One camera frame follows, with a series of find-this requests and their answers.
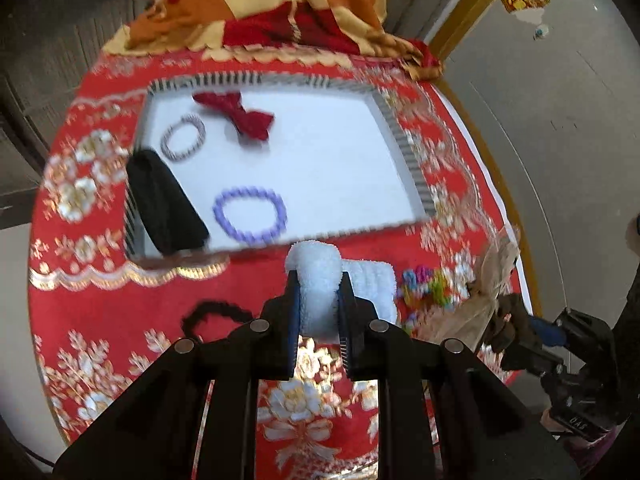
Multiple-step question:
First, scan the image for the black cloth pouch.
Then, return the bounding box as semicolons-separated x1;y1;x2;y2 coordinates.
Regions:
125;148;211;256

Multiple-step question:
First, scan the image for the purple bead bracelet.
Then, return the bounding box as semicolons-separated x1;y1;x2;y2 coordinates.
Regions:
212;186;288;246

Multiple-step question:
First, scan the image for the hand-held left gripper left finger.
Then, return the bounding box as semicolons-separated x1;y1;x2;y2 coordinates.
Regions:
52;270;302;480

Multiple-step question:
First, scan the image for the striped box with white inside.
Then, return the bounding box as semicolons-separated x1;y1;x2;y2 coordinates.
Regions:
122;72;441;263

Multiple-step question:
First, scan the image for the pale bead bracelet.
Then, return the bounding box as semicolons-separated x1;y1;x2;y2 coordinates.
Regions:
160;114;207;163

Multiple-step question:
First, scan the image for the multicoloured bead bracelet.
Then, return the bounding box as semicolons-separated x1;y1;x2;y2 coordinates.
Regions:
397;266;463;332

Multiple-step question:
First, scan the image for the beige lace bow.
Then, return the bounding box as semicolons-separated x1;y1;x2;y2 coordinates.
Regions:
425;225;523;346

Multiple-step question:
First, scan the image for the yellow door frame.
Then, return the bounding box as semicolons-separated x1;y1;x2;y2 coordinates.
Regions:
424;0;526;61

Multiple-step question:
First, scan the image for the black hair tie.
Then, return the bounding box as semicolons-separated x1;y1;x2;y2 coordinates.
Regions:
181;300;256;343

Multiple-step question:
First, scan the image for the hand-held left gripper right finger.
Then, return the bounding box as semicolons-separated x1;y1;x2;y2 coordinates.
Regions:
336;271;581;480

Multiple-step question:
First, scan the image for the red bow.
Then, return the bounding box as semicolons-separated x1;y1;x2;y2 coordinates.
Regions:
192;91;276;142

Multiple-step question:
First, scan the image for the white fluffy hair accessory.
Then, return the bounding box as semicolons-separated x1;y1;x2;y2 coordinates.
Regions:
285;241;399;338

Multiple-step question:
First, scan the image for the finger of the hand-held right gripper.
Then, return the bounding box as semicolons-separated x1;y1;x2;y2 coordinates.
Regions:
492;294;568;375

